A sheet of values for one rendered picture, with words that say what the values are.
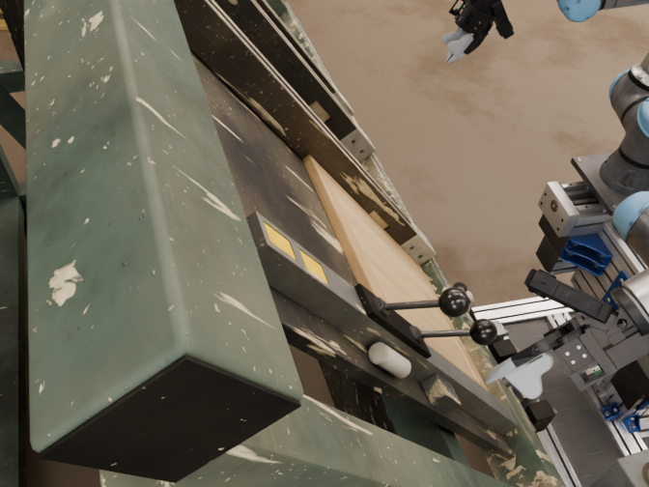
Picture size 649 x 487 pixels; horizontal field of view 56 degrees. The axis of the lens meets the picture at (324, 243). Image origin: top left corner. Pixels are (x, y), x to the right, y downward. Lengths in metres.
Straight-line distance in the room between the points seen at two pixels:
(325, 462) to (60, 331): 0.21
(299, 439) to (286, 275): 0.27
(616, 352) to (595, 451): 1.48
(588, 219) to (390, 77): 2.36
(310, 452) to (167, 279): 0.19
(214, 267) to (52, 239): 0.10
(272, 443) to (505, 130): 3.39
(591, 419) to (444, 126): 1.91
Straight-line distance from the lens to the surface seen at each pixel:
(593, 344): 0.84
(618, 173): 1.81
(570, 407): 2.37
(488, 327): 0.88
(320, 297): 0.71
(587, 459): 2.30
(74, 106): 0.45
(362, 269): 1.02
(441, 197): 3.17
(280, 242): 0.66
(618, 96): 1.87
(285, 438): 0.41
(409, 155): 3.38
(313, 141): 1.20
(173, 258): 0.30
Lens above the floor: 2.14
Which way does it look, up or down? 49 degrees down
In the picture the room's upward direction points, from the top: 4 degrees clockwise
